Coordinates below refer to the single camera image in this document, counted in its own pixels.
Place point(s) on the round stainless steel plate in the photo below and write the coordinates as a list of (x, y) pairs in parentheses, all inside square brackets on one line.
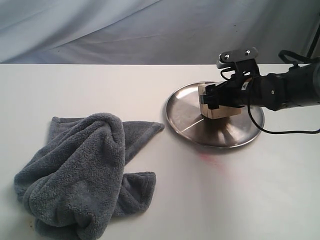
[(183, 114)]

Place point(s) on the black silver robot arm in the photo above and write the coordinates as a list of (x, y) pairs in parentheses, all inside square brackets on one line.
[(299, 87)]

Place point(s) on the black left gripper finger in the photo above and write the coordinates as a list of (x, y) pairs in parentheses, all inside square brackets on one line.
[(211, 90)]

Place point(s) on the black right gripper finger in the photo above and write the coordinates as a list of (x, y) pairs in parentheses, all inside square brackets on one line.
[(212, 102)]

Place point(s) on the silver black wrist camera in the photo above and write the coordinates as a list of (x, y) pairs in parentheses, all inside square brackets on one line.
[(229, 59)]

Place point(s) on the black tripod leg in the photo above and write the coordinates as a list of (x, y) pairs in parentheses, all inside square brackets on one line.
[(312, 28)]

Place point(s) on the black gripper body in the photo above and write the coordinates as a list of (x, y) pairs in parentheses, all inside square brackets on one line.
[(250, 90)]

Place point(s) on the light wooden block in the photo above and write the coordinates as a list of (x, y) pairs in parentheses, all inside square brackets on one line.
[(221, 111)]

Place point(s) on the grey backdrop cloth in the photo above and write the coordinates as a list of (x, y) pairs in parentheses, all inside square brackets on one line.
[(147, 32)]

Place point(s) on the grey fleece towel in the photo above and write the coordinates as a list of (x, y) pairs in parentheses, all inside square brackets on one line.
[(76, 183)]

